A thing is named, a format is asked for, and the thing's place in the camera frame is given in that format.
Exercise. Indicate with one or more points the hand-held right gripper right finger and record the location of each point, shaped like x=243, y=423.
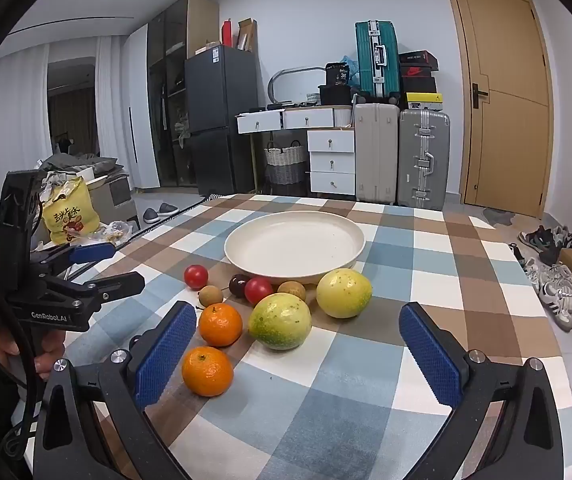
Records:
x=428, y=355

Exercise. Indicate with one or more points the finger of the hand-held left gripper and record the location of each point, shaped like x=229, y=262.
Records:
x=116, y=285
x=91, y=252

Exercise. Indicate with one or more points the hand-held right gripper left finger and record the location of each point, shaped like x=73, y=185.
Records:
x=166, y=355

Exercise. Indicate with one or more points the orange tangerine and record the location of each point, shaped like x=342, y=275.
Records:
x=220, y=325
x=207, y=372

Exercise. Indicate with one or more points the brown longan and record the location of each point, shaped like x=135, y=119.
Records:
x=211, y=295
x=292, y=290

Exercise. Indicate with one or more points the red cherry tomato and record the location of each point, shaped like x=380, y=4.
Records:
x=258, y=290
x=196, y=276

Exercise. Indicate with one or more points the dark purple plum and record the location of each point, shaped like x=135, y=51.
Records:
x=238, y=285

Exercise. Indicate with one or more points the green yellow passion fruit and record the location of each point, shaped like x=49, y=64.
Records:
x=280, y=321

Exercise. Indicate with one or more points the cream round plate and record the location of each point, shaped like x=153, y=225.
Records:
x=293, y=242

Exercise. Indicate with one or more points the person's left hand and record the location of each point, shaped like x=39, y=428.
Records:
x=48, y=362

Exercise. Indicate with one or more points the clear snack bag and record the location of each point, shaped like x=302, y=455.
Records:
x=116, y=232

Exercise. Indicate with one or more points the yellow plastic bag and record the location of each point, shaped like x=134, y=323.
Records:
x=68, y=215

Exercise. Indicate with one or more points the grey slipper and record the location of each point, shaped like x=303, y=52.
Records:
x=150, y=215
x=168, y=209

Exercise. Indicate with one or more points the grey clothes pile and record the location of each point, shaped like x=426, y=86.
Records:
x=78, y=164

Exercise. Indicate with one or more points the white curtain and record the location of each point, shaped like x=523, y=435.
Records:
x=1, y=135

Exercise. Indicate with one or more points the white striped sneaker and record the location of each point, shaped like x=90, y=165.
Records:
x=557, y=305

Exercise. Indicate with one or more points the grey door mat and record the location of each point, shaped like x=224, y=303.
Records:
x=498, y=216

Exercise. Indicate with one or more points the black teal sneaker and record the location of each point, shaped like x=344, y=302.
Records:
x=536, y=241

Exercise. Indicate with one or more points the dark glass wardrobe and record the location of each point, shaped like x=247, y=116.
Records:
x=173, y=85

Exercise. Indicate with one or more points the dark grey refrigerator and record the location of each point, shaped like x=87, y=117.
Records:
x=221, y=110

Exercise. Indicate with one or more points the silver suitcase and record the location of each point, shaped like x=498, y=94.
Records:
x=423, y=160

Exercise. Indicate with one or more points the beige suitcase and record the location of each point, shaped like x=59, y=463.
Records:
x=376, y=155

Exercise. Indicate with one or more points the woven laundry basket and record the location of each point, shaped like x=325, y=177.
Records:
x=285, y=165

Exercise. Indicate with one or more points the white drawer unit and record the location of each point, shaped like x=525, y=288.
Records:
x=331, y=162

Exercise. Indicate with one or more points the wooden door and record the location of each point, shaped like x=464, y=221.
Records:
x=506, y=150

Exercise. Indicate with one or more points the white drawer desk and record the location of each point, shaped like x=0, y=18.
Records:
x=286, y=119

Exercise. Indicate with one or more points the white ribbed container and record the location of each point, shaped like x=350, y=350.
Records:
x=342, y=117

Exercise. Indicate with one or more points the yellow shoebox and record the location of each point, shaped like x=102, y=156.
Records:
x=423, y=101

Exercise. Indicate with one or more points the red box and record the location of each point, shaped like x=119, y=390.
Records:
x=227, y=34

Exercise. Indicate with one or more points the open cardboard box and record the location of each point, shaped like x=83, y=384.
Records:
x=247, y=35

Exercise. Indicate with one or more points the plain black shoebox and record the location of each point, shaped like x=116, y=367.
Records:
x=420, y=86

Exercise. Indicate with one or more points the black storage box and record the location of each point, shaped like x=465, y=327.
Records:
x=335, y=95

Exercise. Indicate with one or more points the red and black shoebox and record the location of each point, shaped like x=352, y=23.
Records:
x=418, y=72

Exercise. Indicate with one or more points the black printed bag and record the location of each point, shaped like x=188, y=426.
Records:
x=337, y=74

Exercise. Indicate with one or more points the teal suitcase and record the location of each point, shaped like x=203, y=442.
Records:
x=376, y=60

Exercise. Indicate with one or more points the blue plastic bag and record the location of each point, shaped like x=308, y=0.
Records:
x=352, y=62

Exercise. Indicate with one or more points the silver arched frame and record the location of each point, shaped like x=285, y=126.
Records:
x=286, y=72

